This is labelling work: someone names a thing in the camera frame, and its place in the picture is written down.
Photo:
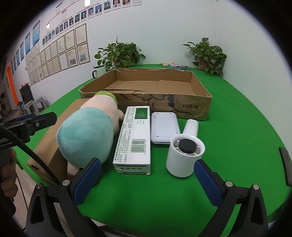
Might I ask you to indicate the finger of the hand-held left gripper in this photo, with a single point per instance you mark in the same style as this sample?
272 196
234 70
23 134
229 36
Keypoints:
38 123

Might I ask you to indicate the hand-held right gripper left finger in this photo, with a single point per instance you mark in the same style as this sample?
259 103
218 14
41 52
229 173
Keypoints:
87 180

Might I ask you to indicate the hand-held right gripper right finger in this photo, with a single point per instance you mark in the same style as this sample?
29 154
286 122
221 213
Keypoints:
206 180

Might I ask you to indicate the small brown cardboard box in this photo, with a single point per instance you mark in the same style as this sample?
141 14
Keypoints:
45 148

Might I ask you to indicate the white handheld fan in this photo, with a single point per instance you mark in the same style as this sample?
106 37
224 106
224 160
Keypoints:
178 164

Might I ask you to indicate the pink and teal plush toy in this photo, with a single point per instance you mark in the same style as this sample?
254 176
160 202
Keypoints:
84 134

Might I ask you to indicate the white green-label medicine box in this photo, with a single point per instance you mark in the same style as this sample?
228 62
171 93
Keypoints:
134 136

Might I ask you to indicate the white calculator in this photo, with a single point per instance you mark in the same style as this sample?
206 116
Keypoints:
164 127

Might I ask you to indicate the large cardboard box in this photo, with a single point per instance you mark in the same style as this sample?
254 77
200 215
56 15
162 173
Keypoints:
194 107

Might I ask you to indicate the person's left hand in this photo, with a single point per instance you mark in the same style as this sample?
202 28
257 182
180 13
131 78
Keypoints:
9 173

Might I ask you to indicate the grey plastic stool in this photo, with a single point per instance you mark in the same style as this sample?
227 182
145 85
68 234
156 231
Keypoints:
40 103
28 107

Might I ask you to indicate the orange door strip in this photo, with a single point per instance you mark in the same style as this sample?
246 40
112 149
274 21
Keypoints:
11 86

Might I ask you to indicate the black remote control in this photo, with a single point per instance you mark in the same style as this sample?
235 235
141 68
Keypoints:
286 166

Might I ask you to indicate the bushy potted plant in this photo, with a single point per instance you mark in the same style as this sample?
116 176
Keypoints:
118 53

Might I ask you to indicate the yellow paper pad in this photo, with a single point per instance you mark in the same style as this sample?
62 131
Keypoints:
168 64

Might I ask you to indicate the potted plant in brown pot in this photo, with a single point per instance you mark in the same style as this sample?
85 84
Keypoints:
207 52

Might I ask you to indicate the group of framed wall certificates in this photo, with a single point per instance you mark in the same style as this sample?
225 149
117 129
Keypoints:
68 47

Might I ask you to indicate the row of blue wall posters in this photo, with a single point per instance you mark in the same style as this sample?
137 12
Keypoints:
36 32

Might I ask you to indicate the row of wall portrait photos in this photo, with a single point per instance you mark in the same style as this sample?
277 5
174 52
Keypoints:
91 11

